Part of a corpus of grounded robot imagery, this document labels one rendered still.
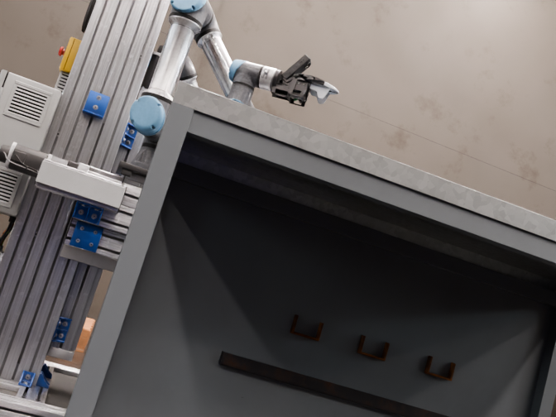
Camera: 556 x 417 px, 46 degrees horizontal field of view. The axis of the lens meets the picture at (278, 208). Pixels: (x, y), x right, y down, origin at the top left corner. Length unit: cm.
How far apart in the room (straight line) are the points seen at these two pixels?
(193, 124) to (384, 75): 627
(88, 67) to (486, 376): 170
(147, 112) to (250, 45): 480
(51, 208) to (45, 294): 30
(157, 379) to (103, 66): 124
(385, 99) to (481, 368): 552
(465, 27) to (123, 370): 681
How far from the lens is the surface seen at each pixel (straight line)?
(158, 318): 171
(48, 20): 676
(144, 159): 227
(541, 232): 137
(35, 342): 245
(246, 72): 216
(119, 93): 249
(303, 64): 217
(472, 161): 770
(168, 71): 222
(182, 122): 113
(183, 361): 173
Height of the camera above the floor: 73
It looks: 8 degrees up
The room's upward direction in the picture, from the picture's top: 17 degrees clockwise
